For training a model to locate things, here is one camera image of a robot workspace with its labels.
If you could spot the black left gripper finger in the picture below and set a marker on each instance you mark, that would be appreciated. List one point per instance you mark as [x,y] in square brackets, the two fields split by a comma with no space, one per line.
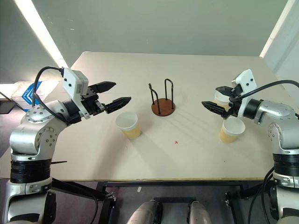
[106,86]
[118,103]

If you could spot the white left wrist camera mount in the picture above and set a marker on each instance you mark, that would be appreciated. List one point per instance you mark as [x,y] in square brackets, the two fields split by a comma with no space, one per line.
[72,81]

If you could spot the tan paper cup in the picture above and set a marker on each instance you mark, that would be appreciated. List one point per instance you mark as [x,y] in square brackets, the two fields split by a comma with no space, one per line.
[227,137]
[219,99]
[133,133]

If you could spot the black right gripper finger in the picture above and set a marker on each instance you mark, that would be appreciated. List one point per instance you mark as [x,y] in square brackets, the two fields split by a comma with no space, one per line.
[215,107]
[224,89]

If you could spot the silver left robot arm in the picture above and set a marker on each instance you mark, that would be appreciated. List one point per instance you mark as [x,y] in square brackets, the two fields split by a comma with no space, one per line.
[25,137]

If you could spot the small white label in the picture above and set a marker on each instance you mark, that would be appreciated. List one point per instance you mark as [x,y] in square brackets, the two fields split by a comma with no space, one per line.
[139,189]

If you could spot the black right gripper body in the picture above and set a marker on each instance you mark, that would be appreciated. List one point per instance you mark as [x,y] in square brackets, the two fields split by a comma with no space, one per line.
[235,105]

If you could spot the flat black object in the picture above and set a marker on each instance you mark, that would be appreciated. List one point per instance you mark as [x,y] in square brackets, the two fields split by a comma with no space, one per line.
[6,106]

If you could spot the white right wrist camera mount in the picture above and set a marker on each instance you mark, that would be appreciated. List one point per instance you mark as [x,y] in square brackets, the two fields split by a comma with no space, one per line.
[246,80]

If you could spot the black metal table frame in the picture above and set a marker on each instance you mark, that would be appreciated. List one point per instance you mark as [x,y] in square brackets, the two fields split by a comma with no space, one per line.
[175,183]

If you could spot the blue and white package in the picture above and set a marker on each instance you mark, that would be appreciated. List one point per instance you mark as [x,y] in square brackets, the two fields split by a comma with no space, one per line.
[29,93]

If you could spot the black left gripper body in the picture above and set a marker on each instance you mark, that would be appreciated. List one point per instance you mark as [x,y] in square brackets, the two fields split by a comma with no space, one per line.
[92,105]

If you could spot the clear plastic box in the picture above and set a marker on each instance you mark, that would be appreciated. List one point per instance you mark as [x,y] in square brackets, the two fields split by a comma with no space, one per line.
[50,86]

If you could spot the grey rounded shell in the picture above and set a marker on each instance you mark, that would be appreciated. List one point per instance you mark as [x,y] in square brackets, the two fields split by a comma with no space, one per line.
[198,213]
[143,212]

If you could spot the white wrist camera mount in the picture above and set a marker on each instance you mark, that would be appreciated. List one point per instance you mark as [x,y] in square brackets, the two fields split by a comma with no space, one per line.
[246,80]
[72,81]

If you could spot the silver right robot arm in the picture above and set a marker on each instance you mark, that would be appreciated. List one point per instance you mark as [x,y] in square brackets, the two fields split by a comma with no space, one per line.
[278,112]

